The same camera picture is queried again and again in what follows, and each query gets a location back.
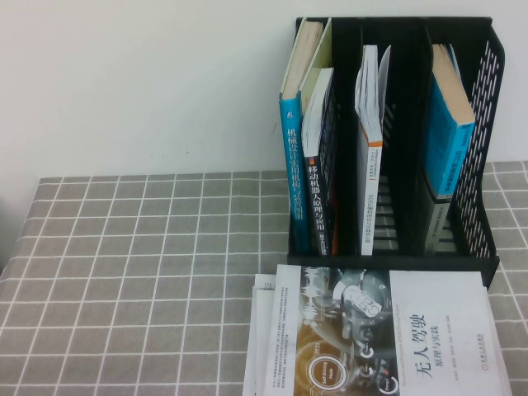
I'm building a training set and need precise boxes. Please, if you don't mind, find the white self-driving book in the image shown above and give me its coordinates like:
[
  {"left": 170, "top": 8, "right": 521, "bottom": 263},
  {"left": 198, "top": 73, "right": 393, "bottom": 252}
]
[{"left": 270, "top": 263, "right": 503, "bottom": 396}]

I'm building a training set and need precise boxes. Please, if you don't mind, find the teal hardcover mechanical design book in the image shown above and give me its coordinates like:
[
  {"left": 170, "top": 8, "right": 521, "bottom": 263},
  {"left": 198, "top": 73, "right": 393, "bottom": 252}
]
[{"left": 279, "top": 18, "right": 334, "bottom": 255}]

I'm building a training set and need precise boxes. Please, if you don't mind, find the black spine mobile robot book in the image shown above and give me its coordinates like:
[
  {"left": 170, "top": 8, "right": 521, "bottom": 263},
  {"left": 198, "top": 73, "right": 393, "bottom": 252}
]
[{"left": 300, "top": 67, "right": 336, "bottom": 257}]

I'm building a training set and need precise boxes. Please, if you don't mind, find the white book orange stripe spine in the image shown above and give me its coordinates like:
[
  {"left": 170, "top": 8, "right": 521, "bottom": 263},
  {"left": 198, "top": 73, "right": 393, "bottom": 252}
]
[{"left": 354, "top": 44, "right": 393, "bottom": 257}]

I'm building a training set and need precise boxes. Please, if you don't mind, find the white car suspension book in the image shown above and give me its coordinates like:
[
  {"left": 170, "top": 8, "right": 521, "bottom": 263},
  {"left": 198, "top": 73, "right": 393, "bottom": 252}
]
[{"left": 242, "top": 283, "right": 513, "bottom": 396}]

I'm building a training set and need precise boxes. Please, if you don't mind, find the black plastic book stand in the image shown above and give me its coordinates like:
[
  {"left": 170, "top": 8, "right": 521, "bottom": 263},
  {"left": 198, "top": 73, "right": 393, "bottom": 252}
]
[{"left": 287, "top": 16, "right": 507, "bottom": 290}]

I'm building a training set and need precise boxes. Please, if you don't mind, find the dark grey spine book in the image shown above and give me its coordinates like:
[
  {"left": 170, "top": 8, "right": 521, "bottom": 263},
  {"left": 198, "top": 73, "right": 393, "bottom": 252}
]
[{"left": 424, "top": 181, "right": 455, "bottom": 253}]

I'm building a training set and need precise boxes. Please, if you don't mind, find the teal paperback book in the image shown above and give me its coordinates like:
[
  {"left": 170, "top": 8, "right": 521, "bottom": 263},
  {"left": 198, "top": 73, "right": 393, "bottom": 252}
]
[{"left": 424, "top": 43, "right": 476, "bottom": 197}]

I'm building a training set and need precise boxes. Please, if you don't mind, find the grey checked tablecloth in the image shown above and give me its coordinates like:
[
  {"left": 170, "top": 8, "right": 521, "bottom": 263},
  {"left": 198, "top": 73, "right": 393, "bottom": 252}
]
[{"left": 0, "top": 160, "right": 528, "bottom": 396}]

